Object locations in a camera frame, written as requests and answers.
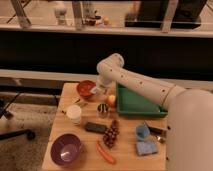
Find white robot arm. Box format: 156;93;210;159
97;53;213;171

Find red bowl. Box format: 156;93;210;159
76;80;96;99

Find purple bowl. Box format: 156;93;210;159
50;134;83;167

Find orange peach fruit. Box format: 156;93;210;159
106;95;116;107

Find striped small cup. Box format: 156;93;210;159
97;103;109;118

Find green plastic tray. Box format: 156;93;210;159
116;84;167;118

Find white plastic cup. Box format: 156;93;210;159
66;105;82;124

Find black rectangular remote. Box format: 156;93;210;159
84;122;107;134

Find wooden spatula piece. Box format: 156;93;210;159
60;99;87;113

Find purple grape bunch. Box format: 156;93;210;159
103;120;119;149

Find blue plastic cup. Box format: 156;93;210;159
135;124;150;141

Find orange carrot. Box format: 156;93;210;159
96;142;116;164

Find blue sponge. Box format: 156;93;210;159
136;140;158;156

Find black office chair base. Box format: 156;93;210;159
0;93;36;141

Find black handled utensil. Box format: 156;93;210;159
144;123;166;143

